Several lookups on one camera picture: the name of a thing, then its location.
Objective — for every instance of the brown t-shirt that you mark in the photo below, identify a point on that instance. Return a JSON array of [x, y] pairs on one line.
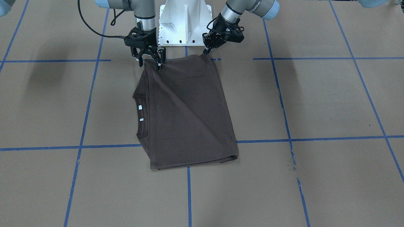
[[183, 116]]

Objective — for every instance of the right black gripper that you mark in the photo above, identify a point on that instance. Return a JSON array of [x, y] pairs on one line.
[[151, 49]]

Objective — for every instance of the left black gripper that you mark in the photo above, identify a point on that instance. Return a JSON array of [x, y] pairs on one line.
[[220, 32]]

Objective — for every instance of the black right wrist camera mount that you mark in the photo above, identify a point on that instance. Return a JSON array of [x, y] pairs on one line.
[[141, 39]]

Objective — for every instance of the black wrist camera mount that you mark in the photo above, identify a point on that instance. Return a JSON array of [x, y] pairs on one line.
[[141, 39], [227, 31]]

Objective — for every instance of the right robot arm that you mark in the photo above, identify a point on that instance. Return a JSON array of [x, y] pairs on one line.
[[143, 10]]

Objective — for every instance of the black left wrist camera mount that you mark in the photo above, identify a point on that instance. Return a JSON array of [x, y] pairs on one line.
[[227, 31]]

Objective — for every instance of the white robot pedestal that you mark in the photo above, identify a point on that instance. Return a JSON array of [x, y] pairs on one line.
[[183, 22]]

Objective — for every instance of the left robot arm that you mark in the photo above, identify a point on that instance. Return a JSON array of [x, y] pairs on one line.
[[266, 9]]

